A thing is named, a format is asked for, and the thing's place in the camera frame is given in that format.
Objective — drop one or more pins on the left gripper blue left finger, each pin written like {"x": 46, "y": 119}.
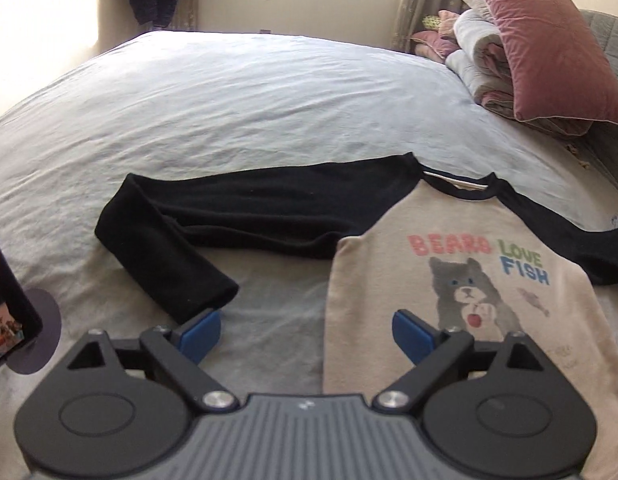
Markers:
{"x": 175, "y": 356}

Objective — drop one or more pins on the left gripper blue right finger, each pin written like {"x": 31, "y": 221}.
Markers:
{"x": 437, "y": 357}

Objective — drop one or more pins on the beige black bear sweatshirt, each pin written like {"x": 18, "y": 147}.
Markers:
{"x": 473, "y": 254}

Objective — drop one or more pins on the round phone stand base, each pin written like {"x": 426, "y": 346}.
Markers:
{"x": 38, "y": 352}

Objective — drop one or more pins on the smartphone on stand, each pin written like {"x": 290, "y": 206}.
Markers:
{"x": 19, "y": 322}

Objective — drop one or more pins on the grey quilted headboard cover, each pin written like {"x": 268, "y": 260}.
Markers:
{"x": 601, "y": 141}

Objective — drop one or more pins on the folded grey pink quilt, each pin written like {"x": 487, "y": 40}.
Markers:
{"x": 514, "y": 78}

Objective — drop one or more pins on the pink velvet pillow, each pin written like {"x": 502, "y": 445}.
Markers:
{"x": 557, "y": 24}

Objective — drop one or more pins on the small pink pillow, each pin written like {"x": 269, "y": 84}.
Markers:
{"x": 436, "y": 41}

